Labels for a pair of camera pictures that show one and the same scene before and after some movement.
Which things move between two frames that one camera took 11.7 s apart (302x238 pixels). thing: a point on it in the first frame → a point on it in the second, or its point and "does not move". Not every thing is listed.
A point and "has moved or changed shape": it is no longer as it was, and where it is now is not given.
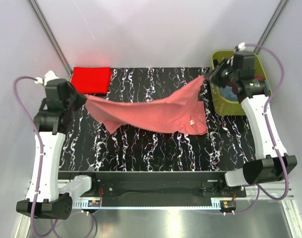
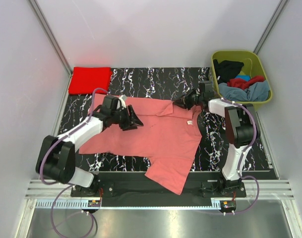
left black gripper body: (75, 100) → (120, 117)
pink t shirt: (180, 111) has moved or changed shape
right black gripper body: (223, 74) → (196, 98)
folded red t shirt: (95, 81) does not move
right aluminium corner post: (275, 16) does not move
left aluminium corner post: (50, 35) does not move
